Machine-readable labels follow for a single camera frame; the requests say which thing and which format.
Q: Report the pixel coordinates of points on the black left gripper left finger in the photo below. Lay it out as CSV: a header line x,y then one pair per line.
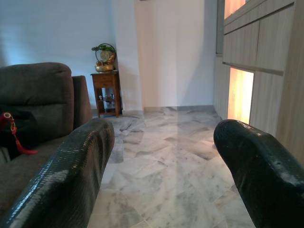
x,y
61,180

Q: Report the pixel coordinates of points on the golden ornament with plant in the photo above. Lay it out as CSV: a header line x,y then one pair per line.
x,y
104,66

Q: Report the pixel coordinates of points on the black cloth bag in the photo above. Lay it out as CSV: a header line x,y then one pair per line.
x,y
23,128

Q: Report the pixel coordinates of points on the brown fabric sofa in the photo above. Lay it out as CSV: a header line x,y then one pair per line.
x,y
35,95

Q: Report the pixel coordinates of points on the light wooden cabinet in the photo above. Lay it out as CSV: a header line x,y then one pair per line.
x,y
261,42

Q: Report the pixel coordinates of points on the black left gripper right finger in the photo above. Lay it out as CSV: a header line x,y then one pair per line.
x,y
266,178

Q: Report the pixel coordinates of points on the red tassel ornament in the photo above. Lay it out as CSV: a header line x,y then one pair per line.
x,y
6,117

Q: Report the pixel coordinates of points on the dark wooden side table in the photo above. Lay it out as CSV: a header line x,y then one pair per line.
x,y
105,80

